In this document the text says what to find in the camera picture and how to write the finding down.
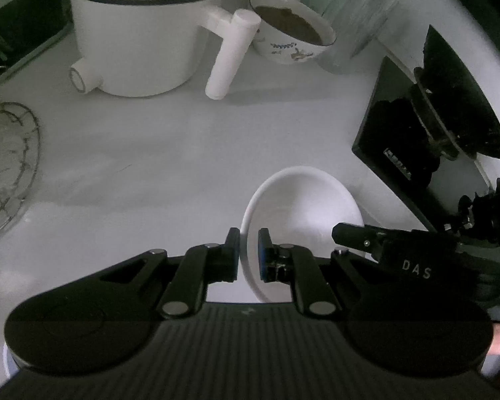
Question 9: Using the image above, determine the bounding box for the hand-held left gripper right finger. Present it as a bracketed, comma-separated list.
[257, 227, 382, 320]

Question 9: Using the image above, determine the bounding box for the plain white bowl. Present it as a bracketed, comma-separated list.
[240, 166, 366, 304]

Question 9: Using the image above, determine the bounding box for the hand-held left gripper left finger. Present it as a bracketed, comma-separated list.
[97, 227, 241, 320]

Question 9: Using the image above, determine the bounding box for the wire basket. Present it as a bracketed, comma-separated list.
[0, 92, 41, 241]

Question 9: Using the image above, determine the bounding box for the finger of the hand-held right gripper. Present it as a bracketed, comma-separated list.
[331, 222, 386, 260]

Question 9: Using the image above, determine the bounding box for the black gas stove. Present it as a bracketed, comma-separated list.
[352, 24, 500, 256]

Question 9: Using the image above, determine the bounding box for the green glass jar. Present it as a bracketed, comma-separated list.
[316, 0, 403, 74]

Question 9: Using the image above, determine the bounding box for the white electric pot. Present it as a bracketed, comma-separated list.
[69, 0, 262, 101]

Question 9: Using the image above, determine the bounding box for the chopstick holder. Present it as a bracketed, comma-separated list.
[0, 0, 68, 81]

